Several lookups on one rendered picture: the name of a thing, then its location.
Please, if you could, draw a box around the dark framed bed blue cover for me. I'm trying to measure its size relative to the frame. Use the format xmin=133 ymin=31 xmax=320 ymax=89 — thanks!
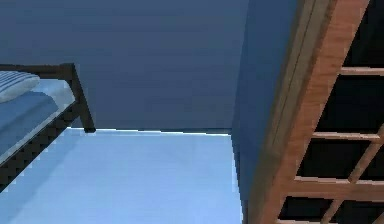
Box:
xmin=0 ymin=62 xmax=97 ymax=194

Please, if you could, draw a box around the brown wooden framed window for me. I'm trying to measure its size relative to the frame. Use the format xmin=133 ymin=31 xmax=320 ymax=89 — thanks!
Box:
xmin=247 ymin=0 xmax=384 ymax=224

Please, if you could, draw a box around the striped white pillow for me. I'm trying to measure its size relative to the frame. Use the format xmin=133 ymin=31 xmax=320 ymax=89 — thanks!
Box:
xmin=0 ymin=70 xmax=41 ymax=104

